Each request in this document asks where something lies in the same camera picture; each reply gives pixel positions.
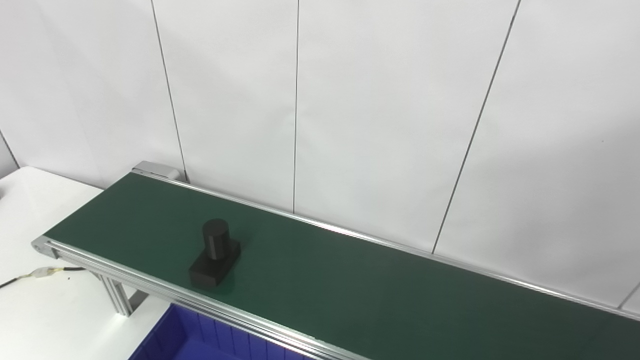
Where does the black cylinder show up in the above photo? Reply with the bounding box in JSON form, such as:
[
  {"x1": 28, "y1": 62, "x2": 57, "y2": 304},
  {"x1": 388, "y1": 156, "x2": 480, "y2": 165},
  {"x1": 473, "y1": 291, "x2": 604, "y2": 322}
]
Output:
[{"x1": 188, "y1": 218, "x2": 242, "y2": 288}]

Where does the blue bin with white plates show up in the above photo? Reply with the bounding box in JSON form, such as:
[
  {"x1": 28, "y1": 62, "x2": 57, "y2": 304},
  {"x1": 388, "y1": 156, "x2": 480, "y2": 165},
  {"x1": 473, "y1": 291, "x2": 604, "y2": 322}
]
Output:
[{"x1": 128, "y1": 303, "x2": 321, "y2": 360}]

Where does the aluminium conveyor leg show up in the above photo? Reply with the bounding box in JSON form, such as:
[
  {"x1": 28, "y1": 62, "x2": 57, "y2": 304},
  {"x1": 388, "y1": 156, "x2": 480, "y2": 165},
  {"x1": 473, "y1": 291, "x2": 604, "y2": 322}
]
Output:
[{"x1": 92, "y1": 272, "x2": 149, "y2": 317}]

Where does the green conveyor belt aluminium frame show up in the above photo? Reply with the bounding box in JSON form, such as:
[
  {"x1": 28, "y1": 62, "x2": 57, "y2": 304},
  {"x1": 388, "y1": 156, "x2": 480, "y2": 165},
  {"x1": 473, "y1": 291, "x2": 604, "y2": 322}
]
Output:
[{"x1": 31, "y1": 161, "x2": 640, "y2": 360}]

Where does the black cable with white connector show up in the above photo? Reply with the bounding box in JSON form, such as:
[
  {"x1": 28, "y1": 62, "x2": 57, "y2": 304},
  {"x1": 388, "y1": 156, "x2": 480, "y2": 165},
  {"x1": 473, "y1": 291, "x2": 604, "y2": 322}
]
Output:
[{"x1": 0, "y1": 266, "x2": 86, "y2": 289}]

